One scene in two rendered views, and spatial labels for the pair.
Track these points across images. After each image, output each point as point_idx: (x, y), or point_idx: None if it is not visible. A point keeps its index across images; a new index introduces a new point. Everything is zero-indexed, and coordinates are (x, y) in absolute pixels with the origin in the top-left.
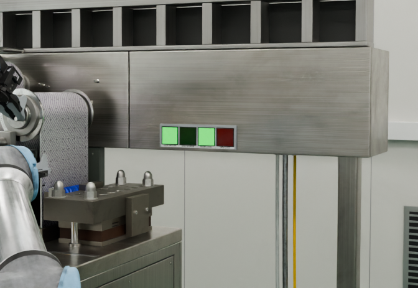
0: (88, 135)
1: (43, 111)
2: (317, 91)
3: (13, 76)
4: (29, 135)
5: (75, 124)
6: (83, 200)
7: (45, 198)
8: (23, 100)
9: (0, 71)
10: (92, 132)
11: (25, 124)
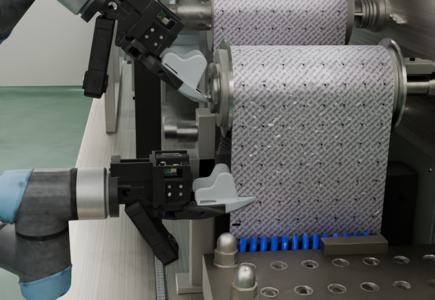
0: (428, 133)
1: (243, 89)
2: None
3: (155, 21)
4: (224, 129)
5: (347, 116)
6: (214, 299)
7: (203, 257)
8: (194, 66)
9: (134, 11)
10: (434, 128)
11: (214, 109)
